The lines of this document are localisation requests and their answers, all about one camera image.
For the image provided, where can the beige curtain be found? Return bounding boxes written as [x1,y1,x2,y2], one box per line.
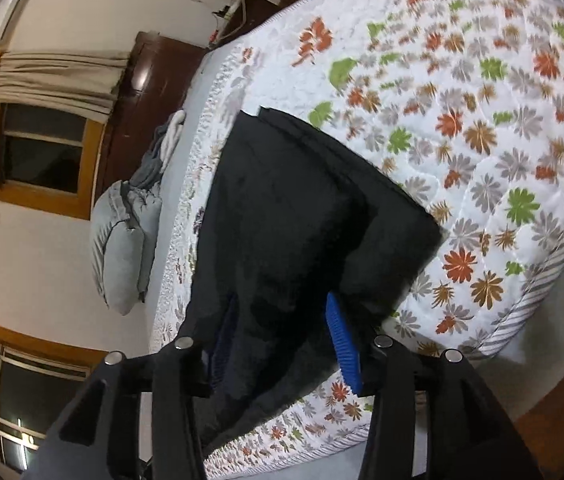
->
[0,51,130,124]

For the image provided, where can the grey and white clothes pile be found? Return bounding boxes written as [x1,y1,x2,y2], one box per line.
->
[130,110,186,188]

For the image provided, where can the black pants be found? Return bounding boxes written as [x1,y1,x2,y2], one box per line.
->
[180,108,442,453]

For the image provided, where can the lower wooden framed window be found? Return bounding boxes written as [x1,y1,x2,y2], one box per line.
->
[0,326,104,474]

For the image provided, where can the wooden framed window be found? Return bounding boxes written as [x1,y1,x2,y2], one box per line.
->
[0,55,105,220]
[0,326,104,474]

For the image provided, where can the grey pillow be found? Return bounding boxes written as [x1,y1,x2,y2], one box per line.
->
[90,181,163,315]

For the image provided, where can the floral quilted bedspread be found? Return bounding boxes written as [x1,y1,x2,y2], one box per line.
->
[148,0,564,478]

